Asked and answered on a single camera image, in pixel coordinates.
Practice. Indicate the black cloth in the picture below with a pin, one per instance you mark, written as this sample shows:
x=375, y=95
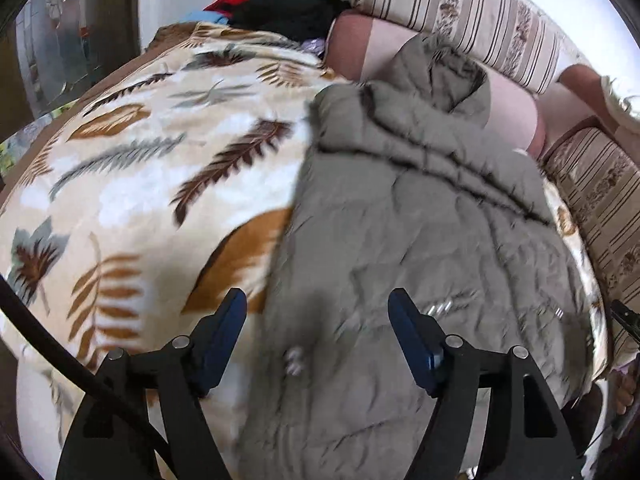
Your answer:
x=290, y=17

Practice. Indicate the grey puffer jacket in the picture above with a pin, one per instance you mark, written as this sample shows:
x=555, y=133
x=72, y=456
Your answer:
x=400, y=210

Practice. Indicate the red cloth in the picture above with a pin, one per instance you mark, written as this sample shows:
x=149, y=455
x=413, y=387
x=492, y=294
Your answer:
x=235, y=0

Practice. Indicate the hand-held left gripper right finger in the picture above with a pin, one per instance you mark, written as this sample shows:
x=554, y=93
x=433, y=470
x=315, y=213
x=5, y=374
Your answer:
x=410, y=332

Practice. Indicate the leaf printed blanket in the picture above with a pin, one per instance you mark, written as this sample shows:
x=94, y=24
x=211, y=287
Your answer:
x=150, y=160

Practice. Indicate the glass door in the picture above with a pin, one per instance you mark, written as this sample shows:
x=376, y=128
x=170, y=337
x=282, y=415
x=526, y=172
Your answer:
x=65, y=45

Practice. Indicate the light blue cloth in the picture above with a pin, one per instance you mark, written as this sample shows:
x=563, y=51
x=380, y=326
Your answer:
x=207, y=17

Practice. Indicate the striped sofa cushion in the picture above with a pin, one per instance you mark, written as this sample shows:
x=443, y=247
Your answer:
x=450, y=15
x=600, y=195

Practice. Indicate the pink bolster pillow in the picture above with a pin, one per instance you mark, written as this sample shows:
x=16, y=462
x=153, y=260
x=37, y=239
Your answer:
x=370, y=45
x=580, y=85

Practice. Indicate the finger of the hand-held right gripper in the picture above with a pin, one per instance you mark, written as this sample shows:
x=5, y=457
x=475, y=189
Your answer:
x=624, y=316

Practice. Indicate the purple cloth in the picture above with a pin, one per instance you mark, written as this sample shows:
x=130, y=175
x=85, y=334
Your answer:
x=314, y=46

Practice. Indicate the white fringed cloth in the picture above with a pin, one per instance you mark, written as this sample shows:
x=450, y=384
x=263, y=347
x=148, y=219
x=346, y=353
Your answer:
x=622, y=102

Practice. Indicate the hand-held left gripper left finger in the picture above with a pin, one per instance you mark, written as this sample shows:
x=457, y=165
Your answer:
x=226, y=332

